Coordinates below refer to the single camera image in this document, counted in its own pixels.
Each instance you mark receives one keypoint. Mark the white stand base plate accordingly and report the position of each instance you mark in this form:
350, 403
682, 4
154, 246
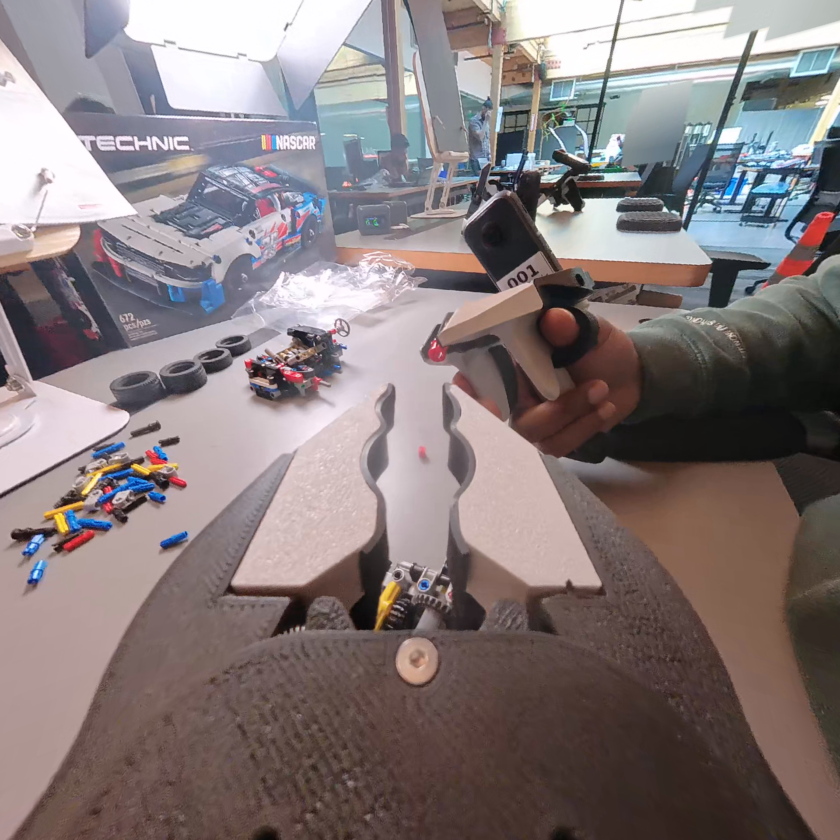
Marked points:
59, 426

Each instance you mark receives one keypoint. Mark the clear plastic bag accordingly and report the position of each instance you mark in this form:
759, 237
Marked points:
328, 289

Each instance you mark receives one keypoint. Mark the person's right hand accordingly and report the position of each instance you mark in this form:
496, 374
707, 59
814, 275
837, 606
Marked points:
590, 407

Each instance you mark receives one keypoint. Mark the wide black tyre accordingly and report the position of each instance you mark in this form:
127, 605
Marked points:
640, 204
649, 221

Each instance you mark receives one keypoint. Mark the grey lego gear assembly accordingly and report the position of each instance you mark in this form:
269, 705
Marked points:
420, 581

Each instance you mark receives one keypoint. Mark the lego car chassis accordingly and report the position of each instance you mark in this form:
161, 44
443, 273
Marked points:
289, 367

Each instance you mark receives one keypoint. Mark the black speaker box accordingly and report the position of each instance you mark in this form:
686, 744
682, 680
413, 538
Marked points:
377, 220

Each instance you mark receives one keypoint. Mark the pile of coloured lego pins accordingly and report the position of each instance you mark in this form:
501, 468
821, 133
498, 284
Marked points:
111, 482

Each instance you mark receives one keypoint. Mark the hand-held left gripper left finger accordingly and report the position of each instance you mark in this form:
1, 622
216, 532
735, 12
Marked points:
308, 512

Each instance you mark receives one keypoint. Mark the person in green sweatshirt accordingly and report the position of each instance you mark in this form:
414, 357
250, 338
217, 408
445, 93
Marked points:
817, 590

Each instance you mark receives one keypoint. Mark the grey table with wooden edge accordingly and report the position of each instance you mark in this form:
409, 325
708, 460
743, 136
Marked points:
623, 249

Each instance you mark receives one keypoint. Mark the blue lego pin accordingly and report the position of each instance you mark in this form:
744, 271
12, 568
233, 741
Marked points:
174, 539

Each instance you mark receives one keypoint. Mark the whiteboard on wooden easel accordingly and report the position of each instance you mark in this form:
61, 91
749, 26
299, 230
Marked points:
436, 98

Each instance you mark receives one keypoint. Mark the lego set box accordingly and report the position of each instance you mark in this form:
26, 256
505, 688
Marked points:
197, 216

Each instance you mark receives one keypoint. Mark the white marker board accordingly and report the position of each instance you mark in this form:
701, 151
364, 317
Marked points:
52, 151

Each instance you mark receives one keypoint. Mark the person's right forearm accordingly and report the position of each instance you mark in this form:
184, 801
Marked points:
735, 348

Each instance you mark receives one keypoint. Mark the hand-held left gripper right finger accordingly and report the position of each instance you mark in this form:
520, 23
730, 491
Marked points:
525, 518

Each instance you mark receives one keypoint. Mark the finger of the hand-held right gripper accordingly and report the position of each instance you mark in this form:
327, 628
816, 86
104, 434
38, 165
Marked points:
492, 315
535, 367

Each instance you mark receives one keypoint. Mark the orange traffic cone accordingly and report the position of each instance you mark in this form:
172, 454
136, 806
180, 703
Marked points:
807, 246

